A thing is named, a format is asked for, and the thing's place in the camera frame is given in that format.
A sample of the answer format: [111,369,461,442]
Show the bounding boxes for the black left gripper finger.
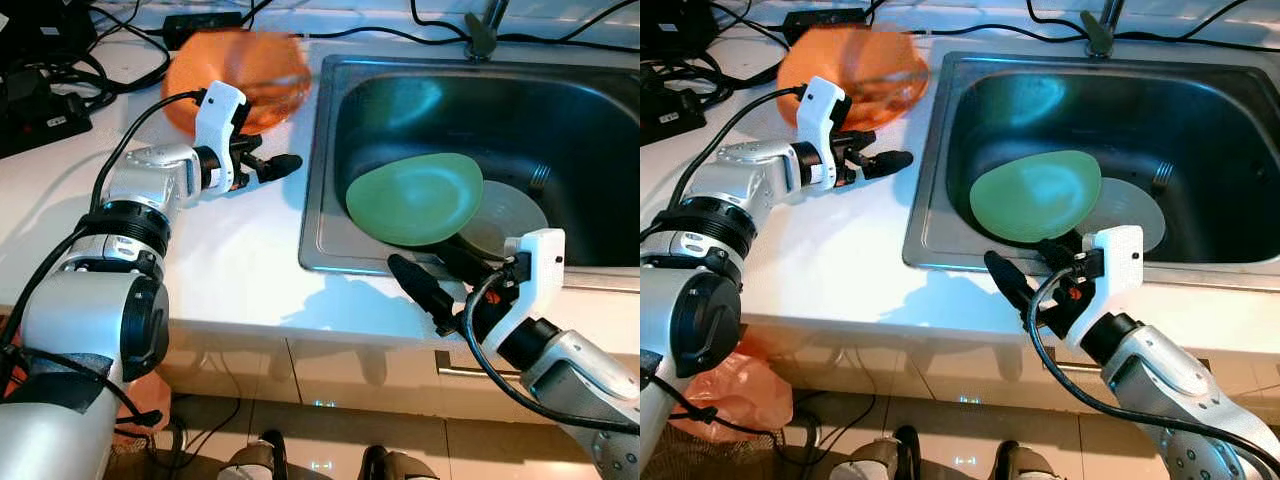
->
[866,150,913,182]
[256,153,303,183]

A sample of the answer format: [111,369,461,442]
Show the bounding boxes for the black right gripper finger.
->
[1037,237,1086,266]
[437,240,501,286]
[388,253,459,336]
[984,250,1041,316]

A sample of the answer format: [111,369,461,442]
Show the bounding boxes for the green plastic plate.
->
[968,150,1103,244]
[345,153,486,248]

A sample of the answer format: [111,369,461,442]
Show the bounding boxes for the orange plastic bowl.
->
[163,30,313,136]
[777,25,931,129]

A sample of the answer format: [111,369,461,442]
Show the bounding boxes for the white base cabinet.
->
[760,325,1280,451]
[150,325,641,471]

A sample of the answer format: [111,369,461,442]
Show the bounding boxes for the black power adapter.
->
[782,8,869,46]
[160,10,246,49]

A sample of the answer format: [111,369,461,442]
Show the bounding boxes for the stainless steel sink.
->
[298,52,641,276]
[903,50,1280,279]

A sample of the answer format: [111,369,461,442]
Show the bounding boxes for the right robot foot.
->
[360,445,441,480]
[990,440,1066,480]

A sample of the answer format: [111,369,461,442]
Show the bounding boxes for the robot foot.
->
[830,425,926,480]
[360,445,441,480]
[215,430,291,480]
[990,440,1066,480]

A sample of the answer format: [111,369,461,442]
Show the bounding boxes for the black power strip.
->
[640,62,709,146]
[0,70,96,159]

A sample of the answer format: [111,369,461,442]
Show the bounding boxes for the dark metal faucet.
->
[1082,0,1123,58]
[464,0,509,59]

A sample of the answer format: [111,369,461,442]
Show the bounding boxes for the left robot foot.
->
[215,430,291,480]
[830,425,926,480]

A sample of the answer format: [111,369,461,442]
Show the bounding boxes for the black charger box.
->
[0,0,98,63]
[640,0,719,59]

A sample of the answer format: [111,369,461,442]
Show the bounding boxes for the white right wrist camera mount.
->
[1063,225,1144,346]
[505,228,567,331]

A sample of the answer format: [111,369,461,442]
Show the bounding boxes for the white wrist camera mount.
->
[797,76,851,191]
[1063,225,1144,346]
[193,81,249,193]
[505,228,567,331]

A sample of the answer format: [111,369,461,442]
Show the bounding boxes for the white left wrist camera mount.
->
[193,81,249,193]
[797,76,851,191]

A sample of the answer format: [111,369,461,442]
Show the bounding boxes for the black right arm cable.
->
[1025,265,1280,451]
[462,270,641,436]

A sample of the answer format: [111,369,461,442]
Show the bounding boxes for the metal cabinet handle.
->
[435,350,521,383]
[1045,352,1101,379]

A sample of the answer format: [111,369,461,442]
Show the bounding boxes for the wire fan guard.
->
[100,425,191,480]

